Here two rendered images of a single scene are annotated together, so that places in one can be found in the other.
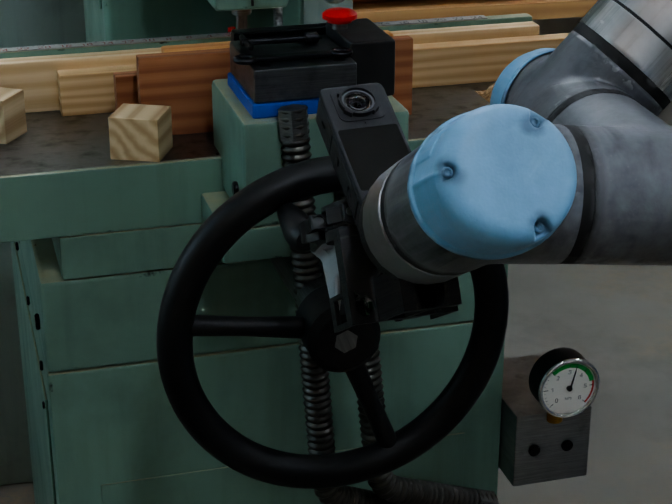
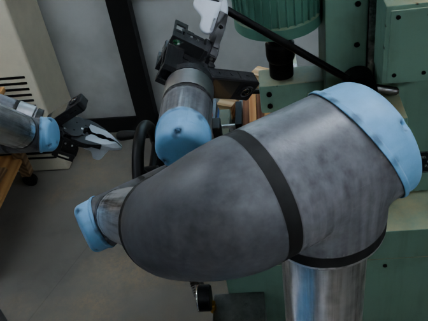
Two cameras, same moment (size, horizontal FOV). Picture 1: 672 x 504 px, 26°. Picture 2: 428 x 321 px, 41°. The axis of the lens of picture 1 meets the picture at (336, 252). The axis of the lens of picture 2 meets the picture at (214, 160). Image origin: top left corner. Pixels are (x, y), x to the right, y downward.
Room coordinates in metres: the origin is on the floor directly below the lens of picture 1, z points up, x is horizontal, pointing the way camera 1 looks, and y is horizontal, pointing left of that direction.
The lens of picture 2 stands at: (1.64, -0.95, 1.74)
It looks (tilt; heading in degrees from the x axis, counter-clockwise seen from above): 39 degrees down; 114
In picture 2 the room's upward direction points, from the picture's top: 10 degrees counter-clockwise
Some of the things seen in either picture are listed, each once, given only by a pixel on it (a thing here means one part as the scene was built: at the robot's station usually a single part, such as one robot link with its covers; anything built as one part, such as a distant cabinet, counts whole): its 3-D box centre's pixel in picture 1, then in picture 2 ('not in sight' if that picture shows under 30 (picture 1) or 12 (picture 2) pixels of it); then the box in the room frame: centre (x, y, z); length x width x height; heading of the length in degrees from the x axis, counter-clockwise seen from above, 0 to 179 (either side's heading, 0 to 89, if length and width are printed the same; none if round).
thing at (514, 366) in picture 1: (531, 418); (239, 317); (1.31, -0.20, 0.58); 0.12 x 0.08 x 0.08; 16
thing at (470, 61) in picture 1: (348, 71); not in sight; (1.40, -0.01, 0.92); 0.57 x 0.02 x 0.04; 106
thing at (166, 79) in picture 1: (277, 85); (247, 132); (1.29, 0.05, 0.94); 0.26 x 0.01 x 0.07; 106
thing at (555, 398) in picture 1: (561, 388); (206, 300); (1.24, -0.22, 0.65); 0.06 x 0.04 x 0.08; 106
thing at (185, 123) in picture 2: not in sight; (185, 128); (1.34, -0.36, 1.26); 0.11 x 0.08 x 0.09; 105
